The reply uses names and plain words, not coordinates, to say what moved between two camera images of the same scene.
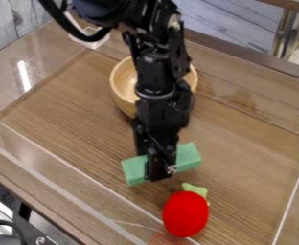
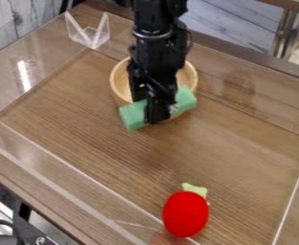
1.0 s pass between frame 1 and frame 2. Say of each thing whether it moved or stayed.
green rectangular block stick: moved
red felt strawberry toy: stayed
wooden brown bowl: stayed
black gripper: moved
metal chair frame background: stayed
